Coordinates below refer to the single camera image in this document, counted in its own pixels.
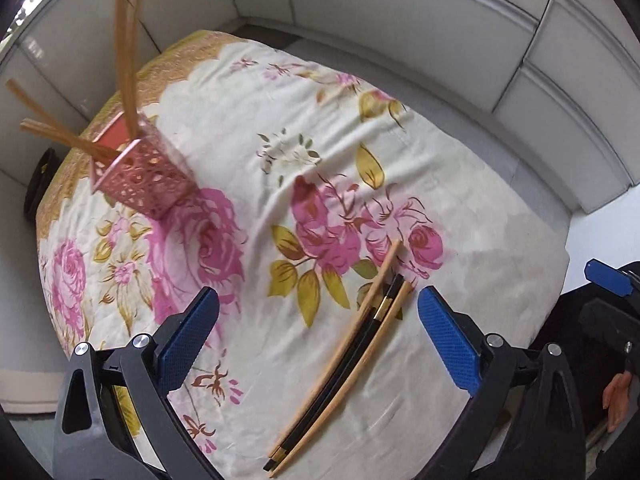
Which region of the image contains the tan wooden chopstick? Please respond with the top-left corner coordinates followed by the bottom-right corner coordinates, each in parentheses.
top-left (269, 239), bottom-right (402, 458)
top-left (267, 280), bottom-right (418, 478)
top-left (127, 0), bottom-right (147, 131)
top-left (19, 118), bottom-right (121, 163)
top-left (115, 0), bottom-right (138, 141)
top-left (5, 78), bottom-right (118, 158)

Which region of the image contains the person's right hand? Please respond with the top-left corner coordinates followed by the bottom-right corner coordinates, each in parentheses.
top-left (602, 372), bottom-right (632, 433)

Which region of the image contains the black chopstick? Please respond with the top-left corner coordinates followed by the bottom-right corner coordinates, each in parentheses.
top-left (263, 280), bottom-right (401, 471)
top-left (280, 272), bottom-right (405, 456)

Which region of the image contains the floral printed blanket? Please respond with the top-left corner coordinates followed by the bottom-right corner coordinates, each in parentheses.
top-left (35, 30), bottom-right (571, 480)

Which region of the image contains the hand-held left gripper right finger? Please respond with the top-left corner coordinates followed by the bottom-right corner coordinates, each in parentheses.
top-left (416, 285), bottom-right (586, 480)

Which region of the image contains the black trash bin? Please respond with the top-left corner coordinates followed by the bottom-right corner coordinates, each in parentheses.
top-left (24, 149), bottom-right (61, 221)

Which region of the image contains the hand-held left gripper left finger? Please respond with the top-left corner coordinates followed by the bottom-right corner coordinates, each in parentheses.
top-left (52, 287), bottom-right (223, 480)

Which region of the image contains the pink perforated utensil holder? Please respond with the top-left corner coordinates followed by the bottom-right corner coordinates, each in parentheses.
top-left (90, 110), bottom-right (196, 221)

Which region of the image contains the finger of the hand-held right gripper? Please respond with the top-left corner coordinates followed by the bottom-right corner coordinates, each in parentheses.
top-left (585, 259), bottom-right (640, 298)
top-left (582, 297), bottom-right (640, 376)

